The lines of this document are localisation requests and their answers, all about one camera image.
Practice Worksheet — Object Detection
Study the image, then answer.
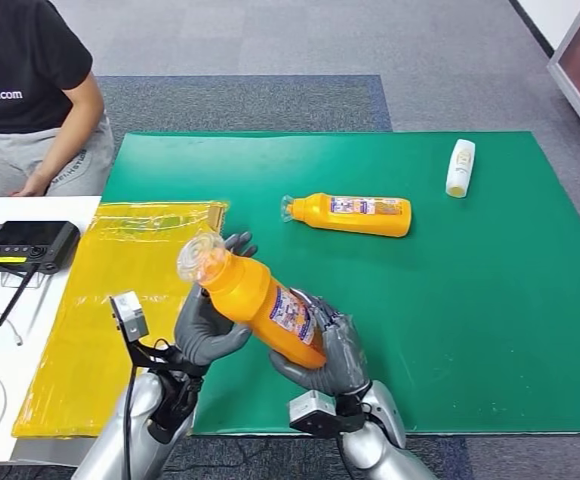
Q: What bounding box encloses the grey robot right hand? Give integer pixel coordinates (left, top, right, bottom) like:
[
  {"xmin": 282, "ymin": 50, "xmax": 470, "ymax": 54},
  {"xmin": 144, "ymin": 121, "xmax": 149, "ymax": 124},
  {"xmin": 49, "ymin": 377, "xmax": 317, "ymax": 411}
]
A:
[{"xmin": 269, "ymin": 289, "xmax": 372, "ymax": 399}]

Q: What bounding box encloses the green table mat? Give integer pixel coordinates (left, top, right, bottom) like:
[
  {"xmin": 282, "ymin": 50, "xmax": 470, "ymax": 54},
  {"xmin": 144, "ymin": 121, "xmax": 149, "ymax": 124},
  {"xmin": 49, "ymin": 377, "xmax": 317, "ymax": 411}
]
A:
[{"xmin": 102, "ymin": 131, "xmax": 580, "ymax": 437}]

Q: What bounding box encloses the person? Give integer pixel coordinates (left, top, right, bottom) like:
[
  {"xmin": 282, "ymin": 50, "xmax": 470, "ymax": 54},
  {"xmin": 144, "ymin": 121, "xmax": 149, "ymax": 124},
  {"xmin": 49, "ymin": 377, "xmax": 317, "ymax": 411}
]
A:
[{"xmin": 0, "ymin": 0, "xmax": 116, "ymax": 199}]

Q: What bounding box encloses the person's left hand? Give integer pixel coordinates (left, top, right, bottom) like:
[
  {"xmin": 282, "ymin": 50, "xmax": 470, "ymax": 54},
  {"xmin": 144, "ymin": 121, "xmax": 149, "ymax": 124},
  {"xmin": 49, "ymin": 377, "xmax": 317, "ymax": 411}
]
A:
[{"xmin": 9, "ymin": 172, "xmax": 52, "ymax": 199}]

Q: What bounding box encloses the yellow plastic bag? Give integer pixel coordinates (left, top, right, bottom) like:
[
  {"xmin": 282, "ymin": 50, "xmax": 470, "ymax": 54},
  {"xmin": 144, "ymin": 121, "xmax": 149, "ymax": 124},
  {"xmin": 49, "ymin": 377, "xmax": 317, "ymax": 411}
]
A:
[{"xmin": 12, "ymin": 201, "xmax": 230, "ymax": 439}]

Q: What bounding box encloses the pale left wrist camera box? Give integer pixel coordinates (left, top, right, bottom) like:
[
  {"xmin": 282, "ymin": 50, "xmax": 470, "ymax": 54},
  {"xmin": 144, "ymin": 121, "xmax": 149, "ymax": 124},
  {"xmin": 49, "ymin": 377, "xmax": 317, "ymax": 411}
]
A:
[{"xmin": 109, "ymin": 291, "xmax": 150, "ymax": 344}]

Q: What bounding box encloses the black remote controller with antennas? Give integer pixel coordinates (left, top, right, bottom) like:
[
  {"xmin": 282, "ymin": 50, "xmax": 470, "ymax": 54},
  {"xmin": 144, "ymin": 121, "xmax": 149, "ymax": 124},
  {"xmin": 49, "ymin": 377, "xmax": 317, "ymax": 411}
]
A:
[{"xmin": 0, "ymin": 220, "xmax": 82, "ymax": 329}]

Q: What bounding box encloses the orange bottle with clear cap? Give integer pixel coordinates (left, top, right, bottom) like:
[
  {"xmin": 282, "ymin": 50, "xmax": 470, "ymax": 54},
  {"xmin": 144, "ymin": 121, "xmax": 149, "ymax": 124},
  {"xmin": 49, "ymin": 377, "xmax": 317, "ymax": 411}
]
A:
[
  {"xmin": 177, "ymin": 231, "xmax": 328, "ymax": 371},
  {"xmin": 279, "ymin": 192, "xmax": 413, "ymax": 239}
]

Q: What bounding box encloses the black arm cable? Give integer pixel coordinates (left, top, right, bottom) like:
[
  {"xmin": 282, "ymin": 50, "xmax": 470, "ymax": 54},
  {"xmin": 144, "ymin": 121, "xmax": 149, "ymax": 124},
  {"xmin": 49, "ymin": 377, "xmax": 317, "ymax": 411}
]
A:
[{"xmin": 122, "ymin": 362, "xmax": 139, "ymax": 480}]

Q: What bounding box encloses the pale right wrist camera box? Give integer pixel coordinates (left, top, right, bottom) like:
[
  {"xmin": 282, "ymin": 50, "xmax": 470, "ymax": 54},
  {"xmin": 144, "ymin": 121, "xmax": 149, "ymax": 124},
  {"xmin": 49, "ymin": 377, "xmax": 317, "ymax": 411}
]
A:
[{"xmin": 288, "ymin": 390, "xmax": 339, "ymax": 439}]

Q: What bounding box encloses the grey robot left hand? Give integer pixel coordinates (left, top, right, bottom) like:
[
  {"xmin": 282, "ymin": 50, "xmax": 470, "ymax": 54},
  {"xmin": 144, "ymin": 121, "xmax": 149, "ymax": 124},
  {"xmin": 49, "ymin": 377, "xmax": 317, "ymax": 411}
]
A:
[{"xmin": 174, "ymin": 231, "xmax": 259, "ymax": 380}]

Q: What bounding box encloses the small white bottle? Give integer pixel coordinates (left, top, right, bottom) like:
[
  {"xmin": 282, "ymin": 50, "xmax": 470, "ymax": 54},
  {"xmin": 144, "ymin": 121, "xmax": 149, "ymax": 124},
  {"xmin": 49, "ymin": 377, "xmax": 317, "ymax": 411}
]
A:
[{"xmin": 445, "ymin": 139, "xmax": 476, "ymax": 199}]

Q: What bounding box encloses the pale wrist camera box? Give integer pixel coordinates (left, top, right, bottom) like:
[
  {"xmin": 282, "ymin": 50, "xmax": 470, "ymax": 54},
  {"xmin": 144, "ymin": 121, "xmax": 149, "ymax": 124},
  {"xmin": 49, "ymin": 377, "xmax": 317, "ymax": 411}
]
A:
[
  {"xmin": 109, "ymin": 291, "xmax": 150, "ymax": 344},
  {"xmin": 288, "ymin": 390, "xmax": 339, "ymax": 439}
]

